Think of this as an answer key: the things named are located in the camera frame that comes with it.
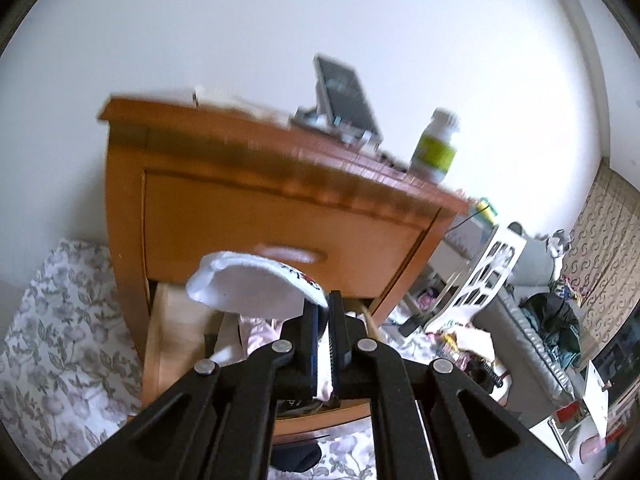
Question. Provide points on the wooden nightstand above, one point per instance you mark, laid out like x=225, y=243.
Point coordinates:
x=200, y=145

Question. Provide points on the dark clothes pile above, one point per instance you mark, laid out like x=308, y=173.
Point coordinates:
x=550, y=325

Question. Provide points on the white sock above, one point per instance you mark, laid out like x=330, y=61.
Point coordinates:
x=240, y=280

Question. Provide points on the wooden nightstand drawer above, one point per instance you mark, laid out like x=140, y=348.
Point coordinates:
x=210, y=215
x=175, y=330

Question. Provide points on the white cutout chair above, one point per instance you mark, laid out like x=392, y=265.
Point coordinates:
x=490, y=270

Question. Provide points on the green label pill bottle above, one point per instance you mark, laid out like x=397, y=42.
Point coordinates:
x=435, y=150

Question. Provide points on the grey sofa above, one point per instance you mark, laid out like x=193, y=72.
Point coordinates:
x=520, y=345

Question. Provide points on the grey white plush toy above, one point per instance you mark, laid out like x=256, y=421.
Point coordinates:
x=559, y=245

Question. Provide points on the phone on stand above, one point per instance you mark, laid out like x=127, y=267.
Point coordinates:
x=345, y=95

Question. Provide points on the grey floral white blanket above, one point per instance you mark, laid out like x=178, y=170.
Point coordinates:
x=55, y=360

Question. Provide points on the patterned beige curtain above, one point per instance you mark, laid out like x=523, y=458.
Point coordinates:
x=610, y=240

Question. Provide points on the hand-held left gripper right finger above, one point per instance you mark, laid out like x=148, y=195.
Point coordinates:
x=347, y=355

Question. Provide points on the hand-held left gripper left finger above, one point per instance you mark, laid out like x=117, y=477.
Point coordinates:
x=300, y=355

